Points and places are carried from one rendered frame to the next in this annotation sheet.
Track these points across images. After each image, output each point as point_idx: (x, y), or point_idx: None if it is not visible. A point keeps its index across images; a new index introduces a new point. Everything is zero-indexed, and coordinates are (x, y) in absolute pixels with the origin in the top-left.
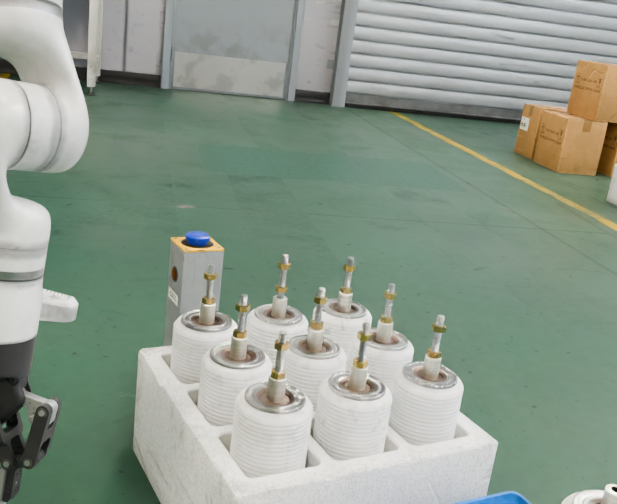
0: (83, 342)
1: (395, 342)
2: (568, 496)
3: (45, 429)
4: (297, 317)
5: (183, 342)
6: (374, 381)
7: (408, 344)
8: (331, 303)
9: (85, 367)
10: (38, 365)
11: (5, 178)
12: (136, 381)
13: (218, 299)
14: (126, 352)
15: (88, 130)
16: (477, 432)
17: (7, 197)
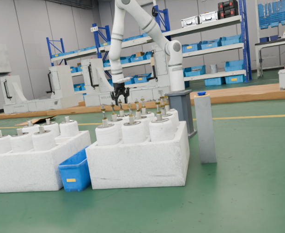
0: (274, 149)
1: (127, 124)
2: (52, 131)
3: (110, 94)
4: None
5: None
6: (112, 121)
7: (124, 125)
8: (165, 119)
9: (249, 149)
10: (252, 144)
11: (109, 60)
12: (235, 155)
13: (196, 116)
14: (263, 154)
15: (110, 54)
16: (92, 147)
17: (110, 63)
